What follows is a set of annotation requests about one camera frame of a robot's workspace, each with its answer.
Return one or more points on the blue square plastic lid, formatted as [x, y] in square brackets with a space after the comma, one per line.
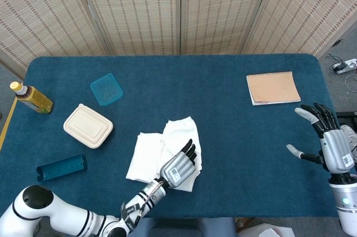
[106, 89]

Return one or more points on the yellow-capped tea bottle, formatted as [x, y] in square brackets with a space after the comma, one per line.
[34, 99]

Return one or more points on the black rack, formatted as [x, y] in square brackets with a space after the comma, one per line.
[347, 114]

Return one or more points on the dark teal open box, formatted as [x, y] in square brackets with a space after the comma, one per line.
[61, 168]

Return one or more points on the black screen clamp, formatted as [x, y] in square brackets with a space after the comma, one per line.
[336, 43]

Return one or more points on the beige lidded food box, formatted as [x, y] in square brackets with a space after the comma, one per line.
[87, 125]

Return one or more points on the black plug adapter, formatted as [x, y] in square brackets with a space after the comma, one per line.
[338, 67]

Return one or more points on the white power strip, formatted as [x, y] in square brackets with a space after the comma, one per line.
[350, 64]

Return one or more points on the brown spiral notebook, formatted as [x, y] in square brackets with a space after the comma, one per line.
[273, 86]

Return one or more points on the white T-shirt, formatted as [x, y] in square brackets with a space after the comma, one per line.
[145, 159]

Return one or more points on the blue plush table cover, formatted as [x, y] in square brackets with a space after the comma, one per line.
[178, 67]

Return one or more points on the woven folding screen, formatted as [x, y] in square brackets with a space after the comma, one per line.
[139, 11]

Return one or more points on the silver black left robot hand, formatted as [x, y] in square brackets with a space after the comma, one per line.
[178, 168]

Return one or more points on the white paper sheet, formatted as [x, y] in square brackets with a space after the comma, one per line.
[267, 232]

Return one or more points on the white sneaker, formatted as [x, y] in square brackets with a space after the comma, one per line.
[352, 132]

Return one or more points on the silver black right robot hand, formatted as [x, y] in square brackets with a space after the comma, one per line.
[336, 150]

